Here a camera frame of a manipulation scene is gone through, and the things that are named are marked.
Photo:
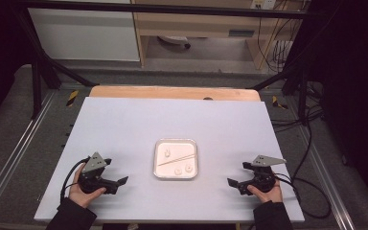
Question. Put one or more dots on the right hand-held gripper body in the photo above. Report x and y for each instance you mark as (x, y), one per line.
(263, 175)

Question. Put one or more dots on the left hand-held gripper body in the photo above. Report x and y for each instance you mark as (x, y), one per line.
(91, 163)

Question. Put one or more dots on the small white bead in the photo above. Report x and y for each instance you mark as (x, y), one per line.
(167, 153)
(178, 171)
(188, 167)

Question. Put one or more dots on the thin wooden stick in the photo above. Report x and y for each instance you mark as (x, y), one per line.
(175, 160)

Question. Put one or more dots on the square metal tray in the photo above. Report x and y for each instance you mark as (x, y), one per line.
(185, 145)

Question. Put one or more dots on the person's right hand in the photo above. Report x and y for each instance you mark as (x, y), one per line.
(268, 195)

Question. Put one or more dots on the person's left hand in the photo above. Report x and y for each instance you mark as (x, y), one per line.
(82, 198)

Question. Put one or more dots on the white table board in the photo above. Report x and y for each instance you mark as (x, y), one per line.
(124, 127)

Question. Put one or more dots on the yellow black striped tape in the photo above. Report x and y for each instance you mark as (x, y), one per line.
(72, 98)
(278, 103)

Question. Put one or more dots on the wooden table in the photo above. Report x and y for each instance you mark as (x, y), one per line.
(172, 92)

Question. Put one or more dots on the white cabinet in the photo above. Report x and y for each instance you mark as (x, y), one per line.
(83, 35)

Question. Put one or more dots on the white chair base with caster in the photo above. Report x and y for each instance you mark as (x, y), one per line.
(175, 40)

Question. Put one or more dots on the light wooden desk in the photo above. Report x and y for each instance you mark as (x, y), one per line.
(204, 24)

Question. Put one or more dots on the aluminium floor rail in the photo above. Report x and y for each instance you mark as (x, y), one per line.
(329, 185)
(16, 150)

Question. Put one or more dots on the black metal frame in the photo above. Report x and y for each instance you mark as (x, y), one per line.
(38, 80)

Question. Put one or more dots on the wall power socket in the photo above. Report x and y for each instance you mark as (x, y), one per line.
(262, 4)

